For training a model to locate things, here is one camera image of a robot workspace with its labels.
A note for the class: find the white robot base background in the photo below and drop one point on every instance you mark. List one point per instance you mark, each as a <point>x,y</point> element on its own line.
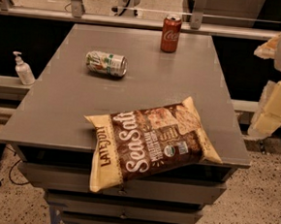
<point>126,8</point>

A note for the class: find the brown yellow chips bag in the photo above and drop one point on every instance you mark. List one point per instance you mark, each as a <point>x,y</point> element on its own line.
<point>147,142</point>

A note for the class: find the red coca-cola can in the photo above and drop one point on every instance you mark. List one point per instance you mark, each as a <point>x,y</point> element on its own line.
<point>170,34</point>

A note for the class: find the white pump dispenser bottle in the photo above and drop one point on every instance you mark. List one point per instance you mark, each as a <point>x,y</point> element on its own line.
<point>23,70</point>

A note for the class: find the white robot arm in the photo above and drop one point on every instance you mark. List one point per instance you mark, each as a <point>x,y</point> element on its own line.
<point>277,65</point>

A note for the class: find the grey drawer cabinet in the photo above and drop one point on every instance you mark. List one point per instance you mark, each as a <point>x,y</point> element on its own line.
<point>55,142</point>

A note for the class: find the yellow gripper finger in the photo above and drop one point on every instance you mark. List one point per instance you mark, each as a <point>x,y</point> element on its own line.
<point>267,49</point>
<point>267,118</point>

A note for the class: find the green white 7up can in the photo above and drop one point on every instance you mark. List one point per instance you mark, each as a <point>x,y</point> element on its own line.
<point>106,63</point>

